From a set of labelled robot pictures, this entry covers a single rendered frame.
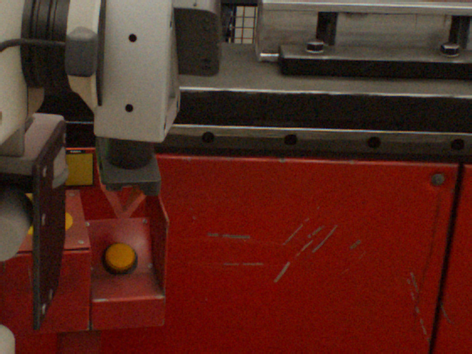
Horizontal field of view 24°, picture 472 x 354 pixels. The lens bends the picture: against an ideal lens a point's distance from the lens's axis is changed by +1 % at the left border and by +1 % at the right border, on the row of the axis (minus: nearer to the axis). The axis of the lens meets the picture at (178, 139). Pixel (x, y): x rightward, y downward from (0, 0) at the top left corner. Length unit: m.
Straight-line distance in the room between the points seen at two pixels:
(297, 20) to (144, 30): 0.92
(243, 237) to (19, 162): 0.78
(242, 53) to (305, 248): 0.32
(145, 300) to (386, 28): 0.59
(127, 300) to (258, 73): 0.44
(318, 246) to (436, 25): 0.38
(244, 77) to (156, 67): 0.85
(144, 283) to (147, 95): 0.66
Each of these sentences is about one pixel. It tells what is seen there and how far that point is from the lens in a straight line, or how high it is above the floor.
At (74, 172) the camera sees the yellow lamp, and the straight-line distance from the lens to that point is 1.44.
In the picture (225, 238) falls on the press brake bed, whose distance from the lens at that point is 1.66.
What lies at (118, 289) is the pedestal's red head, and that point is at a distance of 1.38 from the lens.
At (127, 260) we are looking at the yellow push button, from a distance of 1.41.
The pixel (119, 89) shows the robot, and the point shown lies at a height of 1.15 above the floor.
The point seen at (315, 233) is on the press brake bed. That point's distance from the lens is 1.67.
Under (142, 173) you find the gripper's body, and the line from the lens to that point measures 1.27.
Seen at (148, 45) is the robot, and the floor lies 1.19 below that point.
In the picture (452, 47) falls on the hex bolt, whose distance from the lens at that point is 1.68.
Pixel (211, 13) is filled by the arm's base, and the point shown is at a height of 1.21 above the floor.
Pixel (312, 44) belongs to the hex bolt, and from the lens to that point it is 1.63.
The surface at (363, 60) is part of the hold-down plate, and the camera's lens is 1.64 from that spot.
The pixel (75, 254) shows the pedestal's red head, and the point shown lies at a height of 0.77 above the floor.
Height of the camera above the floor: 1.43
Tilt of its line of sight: 24 degrees down
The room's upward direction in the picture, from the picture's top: 3 degrees clockwise
